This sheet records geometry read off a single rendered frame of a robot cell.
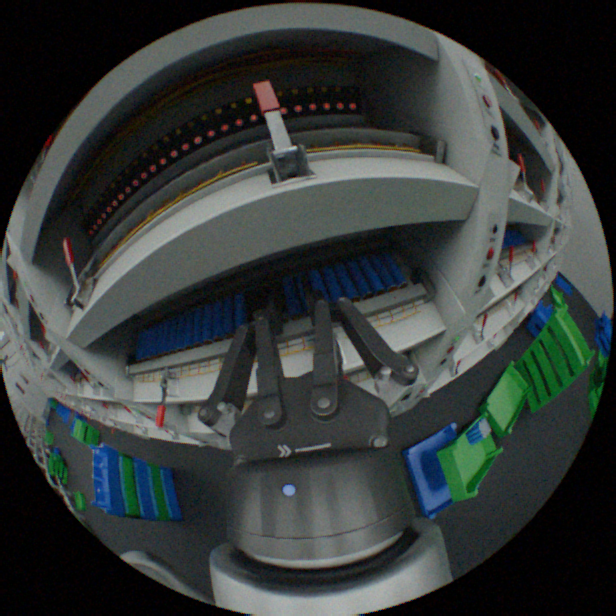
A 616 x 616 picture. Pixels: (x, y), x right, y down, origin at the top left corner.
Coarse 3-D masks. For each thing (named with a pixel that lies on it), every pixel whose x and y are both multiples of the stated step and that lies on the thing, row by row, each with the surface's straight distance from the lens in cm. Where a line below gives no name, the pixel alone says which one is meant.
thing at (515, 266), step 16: (512, 224) 88; (512, 240) 72; (528, 240) 92; (512, 256) 48; (528, 256) 75; (544, 256) 91; (496, 272) 48; (512, 272) 58; (528, 272) 70; (496, 288) 45; (512, 288) 52
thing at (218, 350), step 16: (416, 288) 27; (368, 304) 23; (384, 304) 24; (400, 304) 26; (304, 320) 22; (288, 336) 22; (304, 336) 23; (192, 352) 29; (208, 352) 27; (224, 352) 25; (144, 368) 39; (160, 368) 35
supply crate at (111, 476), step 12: (96, 456) 112; (108, 456) 94; (96, 468) 111; (108, 468) 93; (96, 480) 111; (108, 480) 92; (96, 492) 111; (96, 504) 109; (120, 504) 94; (120, 516) 94
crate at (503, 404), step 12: (504, 372) 103; (516, 372) 110; (504, 384) 107; (516, 384) 114; (492, 396) 99; (504, 396) 104; (516, 396) 111; (480, 408) 91; (492, 408) 97; (504, 408) 102; (516, 408) 108; (492, 420) 91; (504, 420) 101; (504, 432) 93
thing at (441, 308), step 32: (416, 256) 31; (192, 288) 35; (256, 288) 30; (448, 288) 27; (128, 320) 50; (384, 320) 26; (416, 320) 27; (448, 320) 29; (128, 352) 48; (288, 352) 24; (352, 352) 23; (128, 384) 46; (192, 384) 31; (256, 384) 25
